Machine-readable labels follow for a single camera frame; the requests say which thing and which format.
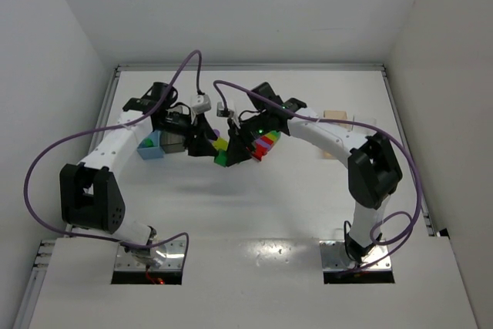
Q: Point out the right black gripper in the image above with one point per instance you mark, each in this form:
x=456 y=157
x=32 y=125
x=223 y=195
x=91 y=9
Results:
x=239 y=138

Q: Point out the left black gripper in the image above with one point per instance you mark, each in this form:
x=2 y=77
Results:
x=196 y=135

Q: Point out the lime green lego bricks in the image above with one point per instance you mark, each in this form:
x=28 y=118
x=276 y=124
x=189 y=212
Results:
x=220 y=144

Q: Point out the green lego brick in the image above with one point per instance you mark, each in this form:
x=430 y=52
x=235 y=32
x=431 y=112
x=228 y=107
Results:
x=147 y=143
x=221 y=159

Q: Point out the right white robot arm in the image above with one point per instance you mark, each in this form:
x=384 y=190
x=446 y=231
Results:
x=373 y=172

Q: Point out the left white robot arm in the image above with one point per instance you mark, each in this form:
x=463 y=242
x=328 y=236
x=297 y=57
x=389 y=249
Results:
x=90 y=193

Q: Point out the multicolour stacked lego tower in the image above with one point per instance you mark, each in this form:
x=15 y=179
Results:
x=264 y=144

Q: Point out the dark smoky plastic bin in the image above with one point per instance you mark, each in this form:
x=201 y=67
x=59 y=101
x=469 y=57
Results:
x=172 y=143

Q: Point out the blue plastic bin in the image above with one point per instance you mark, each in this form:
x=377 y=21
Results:
x=155 y=152

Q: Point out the clear plastic bin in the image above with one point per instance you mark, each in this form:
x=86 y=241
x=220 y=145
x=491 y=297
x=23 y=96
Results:
x=365 y=120

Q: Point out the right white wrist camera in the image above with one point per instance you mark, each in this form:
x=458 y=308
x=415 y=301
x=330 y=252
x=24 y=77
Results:
x=225 y=110

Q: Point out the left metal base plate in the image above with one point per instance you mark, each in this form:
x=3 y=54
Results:
x=167 y=258

